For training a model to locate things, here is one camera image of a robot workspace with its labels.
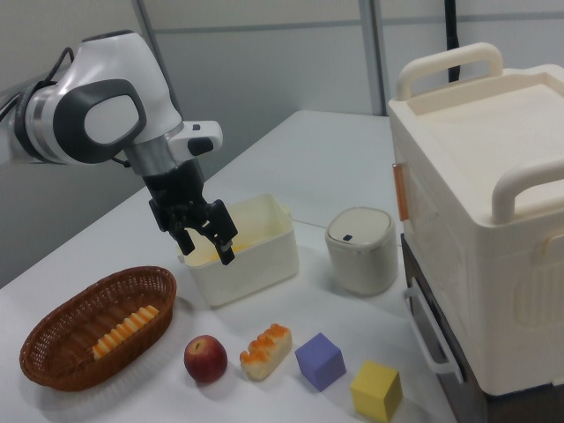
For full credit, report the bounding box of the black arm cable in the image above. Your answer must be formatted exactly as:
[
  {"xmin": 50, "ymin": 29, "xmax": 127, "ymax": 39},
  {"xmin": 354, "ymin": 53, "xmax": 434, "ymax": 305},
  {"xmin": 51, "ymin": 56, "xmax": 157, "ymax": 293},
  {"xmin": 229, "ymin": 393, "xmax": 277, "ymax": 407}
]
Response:
[{"xmin": 0, "ymin": 47, "xmax": 77, "ymax": 127}]

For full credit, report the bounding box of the brown wicker basket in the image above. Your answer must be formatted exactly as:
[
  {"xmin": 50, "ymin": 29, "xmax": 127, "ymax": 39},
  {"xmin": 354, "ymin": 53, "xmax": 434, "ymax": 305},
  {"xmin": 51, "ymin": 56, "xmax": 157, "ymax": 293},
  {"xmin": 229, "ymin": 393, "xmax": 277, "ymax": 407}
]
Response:
[{"xmin": 19, "ymin": 264, "xmax": 178, "ymax": 393}]

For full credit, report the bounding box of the white plastic open container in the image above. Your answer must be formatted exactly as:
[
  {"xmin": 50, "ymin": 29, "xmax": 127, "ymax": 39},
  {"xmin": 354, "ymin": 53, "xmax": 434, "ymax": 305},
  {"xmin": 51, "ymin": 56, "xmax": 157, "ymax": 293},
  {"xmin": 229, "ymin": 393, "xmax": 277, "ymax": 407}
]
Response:
[{"xmin": 175, "ymin": 193, "xmax": 301, "ymax": 308}]

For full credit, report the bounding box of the yellow foam cube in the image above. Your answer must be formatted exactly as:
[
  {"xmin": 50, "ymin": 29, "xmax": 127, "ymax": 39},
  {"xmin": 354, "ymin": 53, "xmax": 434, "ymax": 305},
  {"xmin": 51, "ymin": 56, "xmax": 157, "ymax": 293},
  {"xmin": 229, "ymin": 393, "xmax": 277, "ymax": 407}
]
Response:
[{"xmin": 350, "ymin": 360, "xmax": 404, "ymax": 423}]

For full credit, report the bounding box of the braided orange bread loaf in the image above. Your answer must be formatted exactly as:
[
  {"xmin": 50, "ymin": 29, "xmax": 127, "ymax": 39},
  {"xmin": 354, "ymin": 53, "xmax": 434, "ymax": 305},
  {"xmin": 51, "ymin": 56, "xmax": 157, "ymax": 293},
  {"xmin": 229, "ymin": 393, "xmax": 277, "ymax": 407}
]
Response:
[{"xmin": 239, "ymin": 323, "xmax": 293, "ymax": 381}]

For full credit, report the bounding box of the copper oven latch strip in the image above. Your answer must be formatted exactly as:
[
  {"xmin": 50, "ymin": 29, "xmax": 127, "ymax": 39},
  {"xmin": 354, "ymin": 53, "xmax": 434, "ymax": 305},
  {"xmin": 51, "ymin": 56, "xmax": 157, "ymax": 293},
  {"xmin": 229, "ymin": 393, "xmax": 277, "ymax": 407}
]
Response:
[{"xmin": 392, "ymin": 161, "xmax": 407, "ymax": 221}]

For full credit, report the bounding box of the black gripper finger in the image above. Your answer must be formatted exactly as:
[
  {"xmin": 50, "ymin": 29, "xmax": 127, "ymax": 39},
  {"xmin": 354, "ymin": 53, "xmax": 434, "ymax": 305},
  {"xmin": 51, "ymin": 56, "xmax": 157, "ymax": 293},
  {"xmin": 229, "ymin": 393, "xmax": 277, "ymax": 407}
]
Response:
[
  {"xmin": 169, "ymin": 214, "xmax": 197, "ymax": 256},
  {"xmin": 200, "ymin": 198, "xmax": 240, "ymax": 266}
]

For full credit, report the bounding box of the black hanging cable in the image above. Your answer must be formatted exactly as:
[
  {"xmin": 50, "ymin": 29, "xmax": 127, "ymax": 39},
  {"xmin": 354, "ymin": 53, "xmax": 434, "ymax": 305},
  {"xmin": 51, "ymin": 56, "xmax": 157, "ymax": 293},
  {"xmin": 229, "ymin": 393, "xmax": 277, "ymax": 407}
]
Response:
[{"xmin": 442, "ymin": 0, "xmax": 464, "ymax": 85}]

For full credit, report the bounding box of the striped bread roll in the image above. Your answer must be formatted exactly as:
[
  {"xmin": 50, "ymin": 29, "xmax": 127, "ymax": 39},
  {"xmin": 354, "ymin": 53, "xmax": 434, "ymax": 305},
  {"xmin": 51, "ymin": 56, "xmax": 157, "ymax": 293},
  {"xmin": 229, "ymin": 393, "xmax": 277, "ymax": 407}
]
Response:
[{"xmin": 91, "ymin": 304, "xmax": 160, "ymax": 360}]

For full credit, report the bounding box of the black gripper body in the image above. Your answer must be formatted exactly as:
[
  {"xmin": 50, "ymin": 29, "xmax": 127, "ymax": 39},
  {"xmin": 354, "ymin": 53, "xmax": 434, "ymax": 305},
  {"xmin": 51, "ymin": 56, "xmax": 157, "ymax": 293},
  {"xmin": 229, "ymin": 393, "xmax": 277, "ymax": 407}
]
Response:
[{"xmin": 143, "ymin": 160, "xmax": 213, "ymax": 235}]

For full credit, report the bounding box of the small white lidded bin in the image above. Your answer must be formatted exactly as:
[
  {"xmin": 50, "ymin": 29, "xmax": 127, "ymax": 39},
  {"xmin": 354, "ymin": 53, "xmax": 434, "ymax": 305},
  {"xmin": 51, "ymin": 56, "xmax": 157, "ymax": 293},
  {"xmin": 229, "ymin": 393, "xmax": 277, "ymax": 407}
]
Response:
[{"xmin": 324, "ymin": 207, "xmax": 400, "ymax": 296}]

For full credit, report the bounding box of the red apple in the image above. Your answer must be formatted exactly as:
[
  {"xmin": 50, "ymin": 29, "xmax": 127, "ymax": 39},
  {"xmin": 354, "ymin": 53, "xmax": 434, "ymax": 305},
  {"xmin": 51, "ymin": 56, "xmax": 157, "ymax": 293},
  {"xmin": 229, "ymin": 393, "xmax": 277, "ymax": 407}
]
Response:
[{"xmin": 183, "ymin": 334, "xmax": 229, "ymax": 383}]

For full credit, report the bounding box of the white oven with handles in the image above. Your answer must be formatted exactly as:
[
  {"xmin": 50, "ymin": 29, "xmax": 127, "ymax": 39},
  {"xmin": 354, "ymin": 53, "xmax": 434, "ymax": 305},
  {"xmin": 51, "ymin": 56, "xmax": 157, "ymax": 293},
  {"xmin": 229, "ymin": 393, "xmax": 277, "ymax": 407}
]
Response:
[{"xmin": 387, "ymin": 42, "xmax": 564, "ymax": 423}]

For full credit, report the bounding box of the purple foam cube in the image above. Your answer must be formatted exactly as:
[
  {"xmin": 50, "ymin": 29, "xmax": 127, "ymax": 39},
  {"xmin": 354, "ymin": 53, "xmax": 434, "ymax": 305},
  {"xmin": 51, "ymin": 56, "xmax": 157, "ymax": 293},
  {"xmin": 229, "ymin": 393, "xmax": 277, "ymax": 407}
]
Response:
[{"xmin": 293, "ymin": 332, "xmax": 347, "ymax": 392}]

